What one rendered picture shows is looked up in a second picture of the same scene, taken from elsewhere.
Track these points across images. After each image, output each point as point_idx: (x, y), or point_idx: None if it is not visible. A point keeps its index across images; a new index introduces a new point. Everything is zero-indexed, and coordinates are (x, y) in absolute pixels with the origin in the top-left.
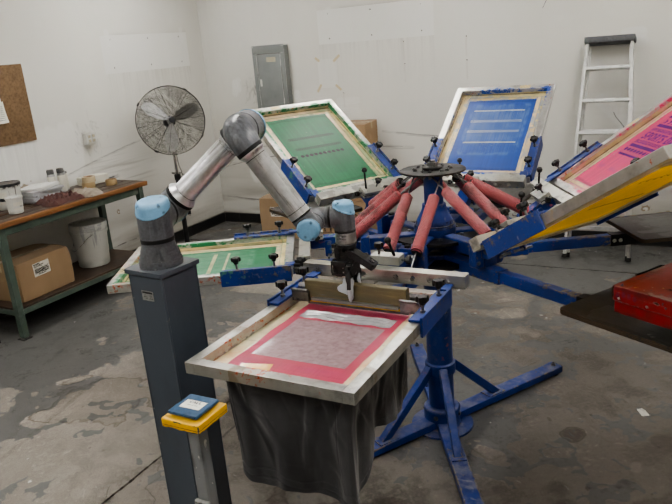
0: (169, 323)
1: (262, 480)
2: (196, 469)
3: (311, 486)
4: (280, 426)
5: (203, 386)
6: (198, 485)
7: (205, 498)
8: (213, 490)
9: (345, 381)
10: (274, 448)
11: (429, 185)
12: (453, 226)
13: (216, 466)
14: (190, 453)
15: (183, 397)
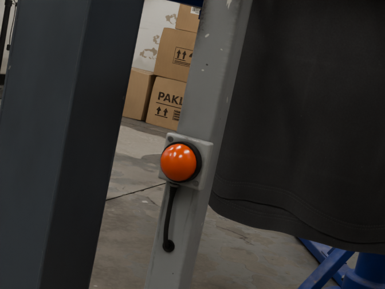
0: None
1: (239, 215)
2: (205, 41)
3: (367, 236)
4: (345, 77)
5: (118, 51)
6: (192, 92)
7: (200, 133)
8: (222, 122)
9: None
10: (303, 135)
11: None
12: None
13: (86, 222)
14: (61, 164)
15: (86, 43)
